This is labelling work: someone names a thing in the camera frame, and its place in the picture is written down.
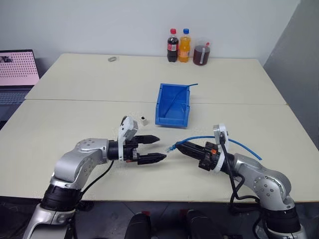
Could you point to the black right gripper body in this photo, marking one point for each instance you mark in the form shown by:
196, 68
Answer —
210, 156

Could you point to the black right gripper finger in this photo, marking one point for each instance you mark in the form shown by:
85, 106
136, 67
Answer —
192, 147
194, 154

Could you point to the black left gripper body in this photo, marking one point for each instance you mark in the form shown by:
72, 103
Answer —
129, 149

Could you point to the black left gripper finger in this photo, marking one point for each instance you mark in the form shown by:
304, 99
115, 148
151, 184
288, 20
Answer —
148, 139
152, 158

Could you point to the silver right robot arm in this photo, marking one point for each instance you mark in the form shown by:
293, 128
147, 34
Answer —
266, 181

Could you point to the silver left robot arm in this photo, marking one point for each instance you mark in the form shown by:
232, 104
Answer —
74, 161

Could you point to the small white coupler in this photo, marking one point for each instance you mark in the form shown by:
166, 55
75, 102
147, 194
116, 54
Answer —
143, 121

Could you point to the blue plastic bin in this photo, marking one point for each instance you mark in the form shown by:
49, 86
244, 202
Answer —
172, 119

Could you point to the dark rounded shape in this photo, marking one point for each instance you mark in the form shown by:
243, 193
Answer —
140, 226
202, 226

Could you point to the clear jar of dark liquid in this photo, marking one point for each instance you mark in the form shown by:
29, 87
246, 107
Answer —
201, 56

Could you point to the cola bottle red cap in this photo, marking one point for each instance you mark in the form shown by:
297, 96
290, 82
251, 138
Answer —
172, 47

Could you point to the orange soda bottle blue cap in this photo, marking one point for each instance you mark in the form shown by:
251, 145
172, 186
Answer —
184, 48

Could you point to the open laptop pink screen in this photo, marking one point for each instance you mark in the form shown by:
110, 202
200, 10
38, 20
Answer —
15, 67

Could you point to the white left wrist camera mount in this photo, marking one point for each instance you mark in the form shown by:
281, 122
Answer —
127, 127

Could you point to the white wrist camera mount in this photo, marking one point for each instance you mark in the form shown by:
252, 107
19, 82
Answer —
221, 132
127, 127

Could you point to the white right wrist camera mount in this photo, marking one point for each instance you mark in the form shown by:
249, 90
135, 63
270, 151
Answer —
221, 132

